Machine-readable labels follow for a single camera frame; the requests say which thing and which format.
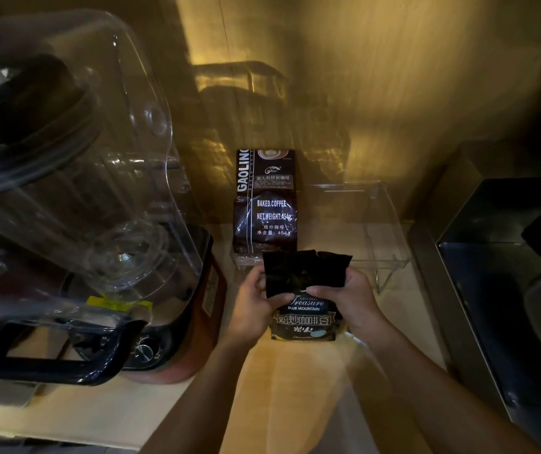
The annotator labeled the black coffee bean bag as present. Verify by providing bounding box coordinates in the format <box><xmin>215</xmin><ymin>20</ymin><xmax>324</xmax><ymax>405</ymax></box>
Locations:
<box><xmin>262</xmin><ymin>250</ymin><xmax>353</xmax><ymax>342</ymax></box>

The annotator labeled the person's left hand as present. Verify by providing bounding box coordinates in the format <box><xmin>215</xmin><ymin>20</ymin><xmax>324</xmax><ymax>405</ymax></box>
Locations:
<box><xmin>227</xmin><ymin>267</ymin><xmax>295</xmax><ymax>345</ymax></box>

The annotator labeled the clear acrylic box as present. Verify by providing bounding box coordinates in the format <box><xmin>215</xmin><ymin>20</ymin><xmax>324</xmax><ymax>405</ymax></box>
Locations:
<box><xmin>231</xmin><ymin>182</ymin><xmax>411</xmax><ymax>294</ymax></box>

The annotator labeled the person's right forearm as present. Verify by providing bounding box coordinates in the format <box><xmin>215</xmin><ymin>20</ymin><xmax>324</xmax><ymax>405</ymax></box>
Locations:
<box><xmin>357</xmin><ymin>321</ymin><xmax>541</xmax><ymax>454</ymax></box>

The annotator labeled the dark brown coffee bag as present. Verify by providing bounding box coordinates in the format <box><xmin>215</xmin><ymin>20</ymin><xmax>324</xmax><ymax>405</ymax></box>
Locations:
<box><xmin>233</xmin><ymin>148</ymin><xmax>299</xmax><ymax>255</ymax></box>

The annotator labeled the stainless steel machine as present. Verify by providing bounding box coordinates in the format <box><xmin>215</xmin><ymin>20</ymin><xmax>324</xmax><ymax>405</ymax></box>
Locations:
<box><xmin>409</xmin><ymin>139</ymin><xmax>541</xmax><ymax>454</ymax></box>

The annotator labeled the blender with clear sound cover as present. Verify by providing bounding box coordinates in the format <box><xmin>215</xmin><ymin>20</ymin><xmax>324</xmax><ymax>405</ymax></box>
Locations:
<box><xmin>0</xmin><ymin>9</ymin><xmax>228</xmax><ymax>387</ymax></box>

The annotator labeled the person's right hand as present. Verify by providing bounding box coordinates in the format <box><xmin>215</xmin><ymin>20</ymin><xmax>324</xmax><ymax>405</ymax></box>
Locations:
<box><xmin>305</xmin><ymin>266</ymin><xmax>381</xmax><ymax>340</ymax></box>

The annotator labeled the person's left forearm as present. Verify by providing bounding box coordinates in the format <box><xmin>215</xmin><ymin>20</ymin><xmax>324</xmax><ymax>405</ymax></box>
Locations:
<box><xmin>140</xmin><ymin>334</ymin><xmax>255</xmax><ymax>454</ymax></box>

